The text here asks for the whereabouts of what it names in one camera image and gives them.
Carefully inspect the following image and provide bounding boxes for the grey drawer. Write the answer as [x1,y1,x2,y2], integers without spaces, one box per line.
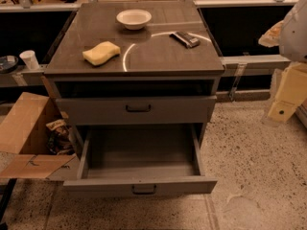
[56,96,216,126]
[64,124,217,197]

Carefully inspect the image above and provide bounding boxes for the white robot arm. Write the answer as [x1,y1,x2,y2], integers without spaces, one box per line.
[258,0,307,126]

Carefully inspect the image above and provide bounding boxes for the grey top drawer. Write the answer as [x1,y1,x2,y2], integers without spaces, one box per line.
[56,96,216,126]

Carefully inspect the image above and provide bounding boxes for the grey drawer cabinet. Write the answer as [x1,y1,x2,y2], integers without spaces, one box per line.
[43,1,224,139]

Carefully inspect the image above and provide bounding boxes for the white bowl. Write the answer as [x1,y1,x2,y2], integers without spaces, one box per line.
[116,10,152,31]

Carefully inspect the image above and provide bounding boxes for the yellow sponge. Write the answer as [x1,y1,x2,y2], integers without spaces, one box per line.
[83,41,121,66]

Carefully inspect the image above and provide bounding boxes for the crumpled snack bag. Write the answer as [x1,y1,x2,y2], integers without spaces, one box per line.
[46,119,75,155]

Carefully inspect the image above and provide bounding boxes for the white paper cup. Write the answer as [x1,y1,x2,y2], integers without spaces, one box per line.
[19,50,39,70]

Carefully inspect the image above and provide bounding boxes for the brown cardboard box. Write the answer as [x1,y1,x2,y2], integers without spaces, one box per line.
[0,92,79,181]

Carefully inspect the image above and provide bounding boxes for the metal shelf rail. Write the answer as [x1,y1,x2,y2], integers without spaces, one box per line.
[223,55,290,77]

